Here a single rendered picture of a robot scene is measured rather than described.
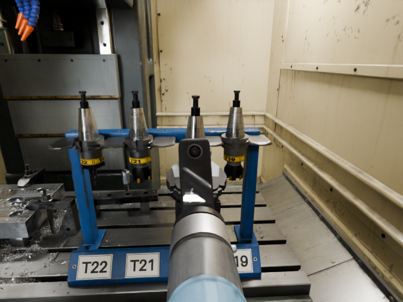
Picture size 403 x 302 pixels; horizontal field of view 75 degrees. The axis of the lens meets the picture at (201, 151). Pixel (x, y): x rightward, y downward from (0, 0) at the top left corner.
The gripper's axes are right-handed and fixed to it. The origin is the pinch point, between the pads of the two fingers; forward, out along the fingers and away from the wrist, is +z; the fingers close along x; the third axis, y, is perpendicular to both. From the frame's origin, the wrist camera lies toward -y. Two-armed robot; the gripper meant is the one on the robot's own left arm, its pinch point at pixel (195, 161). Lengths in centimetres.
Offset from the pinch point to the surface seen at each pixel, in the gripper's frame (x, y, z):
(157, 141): -8.3, -1.5, 8.5
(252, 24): 35, -36, 107
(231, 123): 8.3, -5.9, 7.7
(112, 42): -32, -24, 72
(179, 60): -5, -16, 107
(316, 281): 35, 40, 6
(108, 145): -18.4, -1.3, 5.9
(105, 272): -20.3, 27.4, -0.7
